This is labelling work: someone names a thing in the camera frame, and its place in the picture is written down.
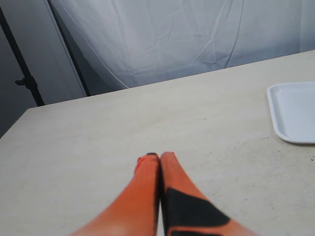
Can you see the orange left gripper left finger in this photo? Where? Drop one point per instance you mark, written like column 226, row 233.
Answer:
column 135, row 211

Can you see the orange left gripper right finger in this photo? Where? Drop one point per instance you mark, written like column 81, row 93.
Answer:
column 186, row 211

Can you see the white plastic tray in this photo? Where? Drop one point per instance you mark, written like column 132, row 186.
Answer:
column 292, row 109

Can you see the white backdrop curtain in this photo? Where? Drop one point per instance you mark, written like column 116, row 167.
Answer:
column 121, row 44

